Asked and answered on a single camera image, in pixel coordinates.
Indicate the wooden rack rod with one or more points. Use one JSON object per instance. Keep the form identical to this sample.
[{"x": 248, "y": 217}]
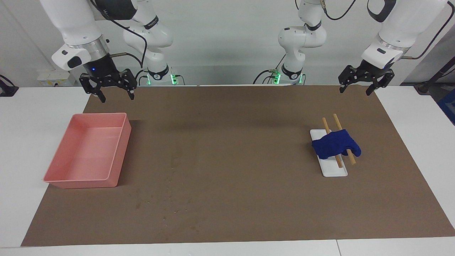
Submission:
[
  {"x": 337, "y": 121},
  {"x": 325, "y": 122}
]

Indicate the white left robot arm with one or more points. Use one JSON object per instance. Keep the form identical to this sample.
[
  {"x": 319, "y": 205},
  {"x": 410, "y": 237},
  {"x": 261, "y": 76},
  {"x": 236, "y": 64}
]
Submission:
[{"x": 401, "y": 25}]

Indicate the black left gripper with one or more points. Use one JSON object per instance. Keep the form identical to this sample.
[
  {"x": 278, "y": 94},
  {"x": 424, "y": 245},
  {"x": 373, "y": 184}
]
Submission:
[{"x": 373, "y": 72}]

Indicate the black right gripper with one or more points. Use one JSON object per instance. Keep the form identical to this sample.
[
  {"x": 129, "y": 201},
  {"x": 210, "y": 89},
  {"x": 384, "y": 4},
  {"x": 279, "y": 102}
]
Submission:
[{"x": 101, "y": 71}]

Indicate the blue crate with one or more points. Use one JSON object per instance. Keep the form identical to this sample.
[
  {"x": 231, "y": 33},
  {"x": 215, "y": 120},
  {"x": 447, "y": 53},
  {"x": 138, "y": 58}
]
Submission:
[{"x": 448, "y": 110}]

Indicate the black clamp mount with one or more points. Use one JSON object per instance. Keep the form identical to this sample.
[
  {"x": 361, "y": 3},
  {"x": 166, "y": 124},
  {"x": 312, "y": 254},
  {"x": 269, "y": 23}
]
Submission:
[{"x": 7, "y": 90}]

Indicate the white rack base tray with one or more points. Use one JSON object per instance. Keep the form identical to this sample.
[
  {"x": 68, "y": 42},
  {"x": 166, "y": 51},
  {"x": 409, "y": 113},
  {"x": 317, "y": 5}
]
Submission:
[{"x": 334, "y": 170}]

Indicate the pink plastic bin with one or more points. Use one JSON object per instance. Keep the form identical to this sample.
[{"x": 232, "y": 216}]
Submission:
[{"x": 89, "y": 153}]

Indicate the brown table mat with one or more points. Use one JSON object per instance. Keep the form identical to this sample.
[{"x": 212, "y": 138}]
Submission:
[{"x": 227, "y": 185}]

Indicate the black stand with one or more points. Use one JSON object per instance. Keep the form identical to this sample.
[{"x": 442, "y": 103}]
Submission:
[{"x": 432, "y": 80}]

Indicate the blue towel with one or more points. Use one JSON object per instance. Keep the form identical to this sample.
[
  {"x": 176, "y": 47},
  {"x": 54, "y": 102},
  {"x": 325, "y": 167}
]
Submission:
[{"x": 334, "y": 144}]

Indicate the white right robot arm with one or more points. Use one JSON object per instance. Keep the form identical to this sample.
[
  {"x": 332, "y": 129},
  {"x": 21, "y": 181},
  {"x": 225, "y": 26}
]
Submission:
[{"x": 76, "y": 21}]

